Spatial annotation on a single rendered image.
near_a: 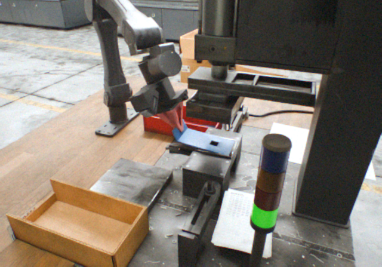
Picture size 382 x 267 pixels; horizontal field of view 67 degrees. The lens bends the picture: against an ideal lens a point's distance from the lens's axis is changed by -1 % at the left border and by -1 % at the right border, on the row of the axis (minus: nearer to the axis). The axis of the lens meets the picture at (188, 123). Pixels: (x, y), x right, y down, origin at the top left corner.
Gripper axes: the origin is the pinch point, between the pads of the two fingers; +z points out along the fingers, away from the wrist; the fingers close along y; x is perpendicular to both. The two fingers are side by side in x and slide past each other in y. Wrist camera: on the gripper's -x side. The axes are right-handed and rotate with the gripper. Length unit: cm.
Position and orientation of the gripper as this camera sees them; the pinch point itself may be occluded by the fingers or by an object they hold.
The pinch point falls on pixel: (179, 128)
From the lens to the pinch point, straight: 76.6
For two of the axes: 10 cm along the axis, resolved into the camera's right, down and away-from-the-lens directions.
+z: 3.9, 8.6, 3.2
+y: 8.5, -2.0, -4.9
